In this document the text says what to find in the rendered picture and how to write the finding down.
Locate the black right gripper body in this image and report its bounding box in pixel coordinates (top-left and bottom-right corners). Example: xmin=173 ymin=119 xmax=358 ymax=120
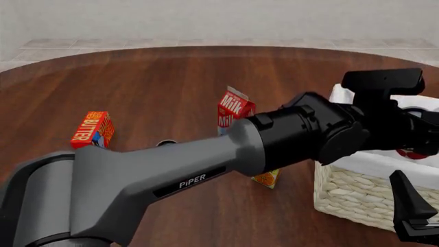
xmin=392 ymin=215 xmax=439 ymax=244

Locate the red and yellow butter box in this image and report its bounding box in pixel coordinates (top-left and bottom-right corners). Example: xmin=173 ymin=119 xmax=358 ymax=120
xmin=70 ymin=110 xmax=115 ymax=150

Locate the plate on short black stalk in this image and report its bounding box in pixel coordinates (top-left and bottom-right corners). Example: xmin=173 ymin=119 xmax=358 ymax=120
xmin=342 ymin=68 xmax=425 ymax=109

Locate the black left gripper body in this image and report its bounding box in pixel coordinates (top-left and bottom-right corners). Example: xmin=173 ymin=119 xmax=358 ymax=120
xmin=358 ymin=101 xmax=439 ymax=136

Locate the red and white milk carton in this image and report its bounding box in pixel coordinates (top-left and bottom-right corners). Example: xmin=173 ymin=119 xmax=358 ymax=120
xmin=217 ymin=86 xmax=257 ymax=137

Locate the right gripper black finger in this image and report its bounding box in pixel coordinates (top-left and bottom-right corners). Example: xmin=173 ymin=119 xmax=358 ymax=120
xmin=389 ymin=169 xmax=435 ymax=220

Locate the orange juice carton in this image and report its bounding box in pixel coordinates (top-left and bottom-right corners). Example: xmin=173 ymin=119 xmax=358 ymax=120
xmin=251 ymin=168 xmax=281 ymax=189

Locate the red tomato sauce tin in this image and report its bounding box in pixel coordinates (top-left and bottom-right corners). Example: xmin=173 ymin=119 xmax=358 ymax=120
xmin=396 ymin=148 xmax=427 ymax=161

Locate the white woven basket with cloth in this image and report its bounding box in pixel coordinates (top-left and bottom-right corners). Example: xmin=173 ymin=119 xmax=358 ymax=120
xmin=313 ymin=83 xmax=439 ymax=234

